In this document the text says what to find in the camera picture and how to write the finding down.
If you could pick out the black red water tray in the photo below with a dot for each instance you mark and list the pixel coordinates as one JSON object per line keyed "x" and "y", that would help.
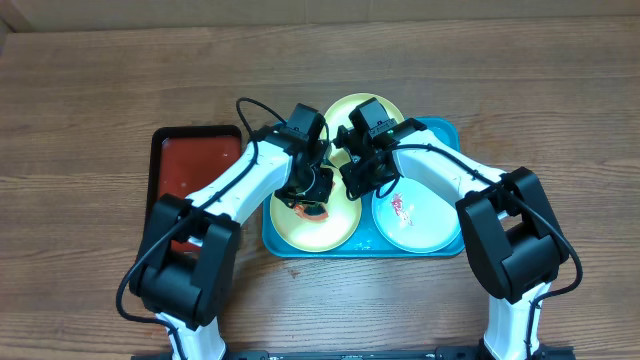
{"x": 185, "y": 159}

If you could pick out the teal plastic tray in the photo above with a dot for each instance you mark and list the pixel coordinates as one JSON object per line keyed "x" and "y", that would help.
{"x": 366, "y": 241}

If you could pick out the light blue plate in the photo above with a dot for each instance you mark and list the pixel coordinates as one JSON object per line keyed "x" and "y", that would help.
{"x": 413, "y": 218}

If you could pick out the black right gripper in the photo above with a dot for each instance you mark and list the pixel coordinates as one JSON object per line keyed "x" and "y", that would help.
{"x": 356, "y": 174}

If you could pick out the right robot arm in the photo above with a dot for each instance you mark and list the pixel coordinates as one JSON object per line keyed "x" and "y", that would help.
{"x": 513, "y": 241}

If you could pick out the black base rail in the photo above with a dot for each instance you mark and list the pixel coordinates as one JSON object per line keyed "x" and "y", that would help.
{"x": 441, "y": 353}

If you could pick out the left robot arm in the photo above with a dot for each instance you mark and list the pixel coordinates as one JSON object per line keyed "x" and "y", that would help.
{"x": 184, "y": 266}

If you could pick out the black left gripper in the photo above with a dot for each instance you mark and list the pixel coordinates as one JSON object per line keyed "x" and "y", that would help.
{"x": 322, "y": 191}

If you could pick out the green plate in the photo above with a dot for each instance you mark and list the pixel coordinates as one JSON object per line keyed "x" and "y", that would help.
{"x": 338, "y": 115}
{"x": 317, "y": 233}

